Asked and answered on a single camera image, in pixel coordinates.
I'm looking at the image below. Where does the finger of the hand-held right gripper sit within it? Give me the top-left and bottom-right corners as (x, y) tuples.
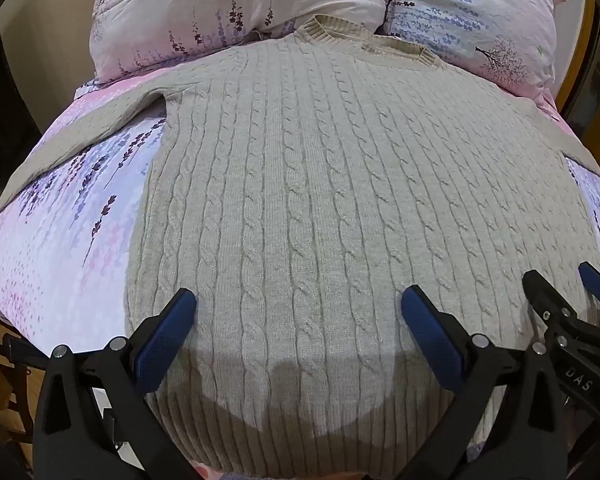
(522, 270), (582, 335)
(577, 262), (600, 312)

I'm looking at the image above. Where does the wooden headboard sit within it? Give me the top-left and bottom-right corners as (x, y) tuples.
(552, 0), (600, 116)

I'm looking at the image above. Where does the blue lavender print pillow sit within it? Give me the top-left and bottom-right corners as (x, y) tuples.
(382, 0), (570, 111)

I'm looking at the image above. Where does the pink floral pillow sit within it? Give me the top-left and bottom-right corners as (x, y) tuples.
(87, 0), (393, 85)

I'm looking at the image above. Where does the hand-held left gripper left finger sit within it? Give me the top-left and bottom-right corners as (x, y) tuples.
(32, 287), (221, 480)

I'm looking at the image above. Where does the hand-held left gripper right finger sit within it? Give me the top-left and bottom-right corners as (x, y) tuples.
(400, 285), (577, 480)

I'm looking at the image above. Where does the beige cable-knit sweater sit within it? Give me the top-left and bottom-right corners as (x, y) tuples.
(0, 15), (600, 480)

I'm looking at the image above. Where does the pink floral bed sheet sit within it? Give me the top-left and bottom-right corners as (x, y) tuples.
(0, 77), (600, 480)

